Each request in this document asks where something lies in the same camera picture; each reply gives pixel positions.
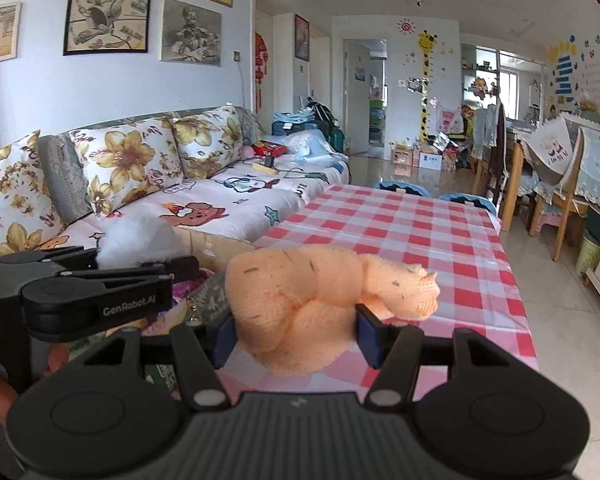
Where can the red checkered tablecloth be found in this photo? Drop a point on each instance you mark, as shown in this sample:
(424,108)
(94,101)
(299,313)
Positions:
(405,240)

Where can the sun wall sticker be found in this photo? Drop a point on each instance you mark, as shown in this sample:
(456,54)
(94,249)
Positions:
(407,26)

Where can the peach knit hat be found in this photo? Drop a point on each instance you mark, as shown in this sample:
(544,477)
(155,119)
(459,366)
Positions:
(300,300)

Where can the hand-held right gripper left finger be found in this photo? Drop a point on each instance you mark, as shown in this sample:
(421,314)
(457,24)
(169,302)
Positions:
(225,340)

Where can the pink stool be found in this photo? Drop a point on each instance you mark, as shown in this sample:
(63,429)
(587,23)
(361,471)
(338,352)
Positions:
(547,222)

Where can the wooden dining table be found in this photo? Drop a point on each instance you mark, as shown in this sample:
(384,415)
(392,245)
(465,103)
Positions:
(512,185)

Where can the dark framed picture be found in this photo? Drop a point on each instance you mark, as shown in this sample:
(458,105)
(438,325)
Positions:
(302,37)

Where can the dark blue suitcase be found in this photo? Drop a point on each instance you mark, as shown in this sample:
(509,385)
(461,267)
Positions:
(300,125)

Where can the giraffe height chart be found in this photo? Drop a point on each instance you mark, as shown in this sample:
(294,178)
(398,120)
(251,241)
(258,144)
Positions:
(428,85)

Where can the pile of plastic bags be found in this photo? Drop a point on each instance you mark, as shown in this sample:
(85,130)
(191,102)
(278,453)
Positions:
(315,147)

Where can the black framed drawing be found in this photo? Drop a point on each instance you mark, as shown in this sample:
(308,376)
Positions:
(107,20)

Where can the sofa with cartoon sheet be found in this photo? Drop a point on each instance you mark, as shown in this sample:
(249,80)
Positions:
(240,205)

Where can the framed pencil sketch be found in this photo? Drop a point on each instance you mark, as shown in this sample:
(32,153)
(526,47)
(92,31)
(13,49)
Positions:
(190,32)

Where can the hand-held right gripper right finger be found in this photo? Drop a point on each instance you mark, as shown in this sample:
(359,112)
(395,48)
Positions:
(372,335)

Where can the plastic drawer tower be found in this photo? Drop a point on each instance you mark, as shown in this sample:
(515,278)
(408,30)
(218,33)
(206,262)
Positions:
(376,122)

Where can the wooden chair with blue cover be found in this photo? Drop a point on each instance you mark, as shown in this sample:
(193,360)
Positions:
(595,160)

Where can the floral sofa cushion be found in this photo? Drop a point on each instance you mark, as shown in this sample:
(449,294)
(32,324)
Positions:
(15,195)
(125,165)
(207,140)

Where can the white blue carton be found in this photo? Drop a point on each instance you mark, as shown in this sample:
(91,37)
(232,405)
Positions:
(431,160)

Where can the yellow power strip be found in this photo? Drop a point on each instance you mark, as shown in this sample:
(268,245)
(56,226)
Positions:
(266,168)

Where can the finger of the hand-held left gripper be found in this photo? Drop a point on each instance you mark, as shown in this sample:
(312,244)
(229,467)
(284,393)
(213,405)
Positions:
(180,266)
(45,257)

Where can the blue stool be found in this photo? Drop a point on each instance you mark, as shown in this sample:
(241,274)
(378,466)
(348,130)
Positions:
(402,187)
(467,202)

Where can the green bin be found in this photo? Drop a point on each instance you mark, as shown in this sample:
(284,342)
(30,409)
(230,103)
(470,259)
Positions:
(590,255)

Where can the red box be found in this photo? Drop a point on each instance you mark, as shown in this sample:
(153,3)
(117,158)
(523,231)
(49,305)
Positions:
(270,148)

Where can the blue yellow wall sticker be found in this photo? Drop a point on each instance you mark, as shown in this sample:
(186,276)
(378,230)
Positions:
(562,72)

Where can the cartoon printed food cover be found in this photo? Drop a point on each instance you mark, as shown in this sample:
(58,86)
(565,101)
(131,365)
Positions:
(552,147)

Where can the chair draped with clothes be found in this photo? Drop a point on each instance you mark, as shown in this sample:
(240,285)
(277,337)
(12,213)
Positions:
(490,145)

